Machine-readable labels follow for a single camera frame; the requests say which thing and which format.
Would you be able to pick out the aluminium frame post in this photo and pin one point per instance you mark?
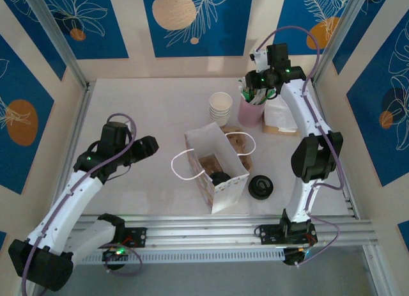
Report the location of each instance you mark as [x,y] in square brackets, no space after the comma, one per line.
[60,43]
[338,30]

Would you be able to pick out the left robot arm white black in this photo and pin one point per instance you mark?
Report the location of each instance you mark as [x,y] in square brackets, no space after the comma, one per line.
[41,267]

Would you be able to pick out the aluminium frame crossbar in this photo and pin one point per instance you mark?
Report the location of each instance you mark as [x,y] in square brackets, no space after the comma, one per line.
[204,232]

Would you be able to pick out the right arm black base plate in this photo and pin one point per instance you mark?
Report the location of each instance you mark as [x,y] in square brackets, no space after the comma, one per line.
[268,233]

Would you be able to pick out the stack of white paper cups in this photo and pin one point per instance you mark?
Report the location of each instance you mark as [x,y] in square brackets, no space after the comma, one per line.
[221,109]

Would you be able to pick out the white paper napkin stack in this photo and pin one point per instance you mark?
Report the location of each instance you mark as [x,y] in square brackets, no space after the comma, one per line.
[281,113]

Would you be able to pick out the black plastic cup lid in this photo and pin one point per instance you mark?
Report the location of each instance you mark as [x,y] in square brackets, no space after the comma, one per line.
[220,178]

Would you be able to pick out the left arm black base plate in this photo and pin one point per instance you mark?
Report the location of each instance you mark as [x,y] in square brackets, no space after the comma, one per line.
[139,236]

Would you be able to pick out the pink cylindrical holder cup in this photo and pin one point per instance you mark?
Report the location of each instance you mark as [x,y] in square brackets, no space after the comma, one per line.
[250,115]

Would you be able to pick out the brown cardboard cup carrier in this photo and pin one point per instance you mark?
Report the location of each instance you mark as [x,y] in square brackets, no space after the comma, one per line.
[238,142]

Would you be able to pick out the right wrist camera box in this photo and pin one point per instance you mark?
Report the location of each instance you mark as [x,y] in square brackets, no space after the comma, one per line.
[260,57]

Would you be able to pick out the aluminium table side rail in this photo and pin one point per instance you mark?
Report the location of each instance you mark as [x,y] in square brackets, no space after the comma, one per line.
[350,203]
[78,123]

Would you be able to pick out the stack of black cup lids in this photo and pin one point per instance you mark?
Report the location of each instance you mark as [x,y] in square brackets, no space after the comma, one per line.
[261,187]

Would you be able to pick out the green white sugar stick packet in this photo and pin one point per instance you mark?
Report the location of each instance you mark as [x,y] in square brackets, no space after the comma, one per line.
[244,91]
[260,98]

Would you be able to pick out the white paper carrier bag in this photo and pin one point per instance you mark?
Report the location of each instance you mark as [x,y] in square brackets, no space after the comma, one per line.
[227,197]

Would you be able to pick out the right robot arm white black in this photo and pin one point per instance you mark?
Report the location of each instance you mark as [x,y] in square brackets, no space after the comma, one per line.
[316,158]

